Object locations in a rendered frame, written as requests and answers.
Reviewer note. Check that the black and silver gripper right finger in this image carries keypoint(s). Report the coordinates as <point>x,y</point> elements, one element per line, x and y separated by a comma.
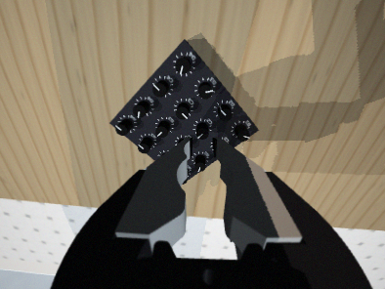
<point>261,208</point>

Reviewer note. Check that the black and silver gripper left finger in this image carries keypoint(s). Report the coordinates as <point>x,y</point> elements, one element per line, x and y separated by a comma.
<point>149,207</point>

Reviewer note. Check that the black knob box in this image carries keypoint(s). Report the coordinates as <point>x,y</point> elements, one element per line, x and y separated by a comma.
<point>187,100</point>

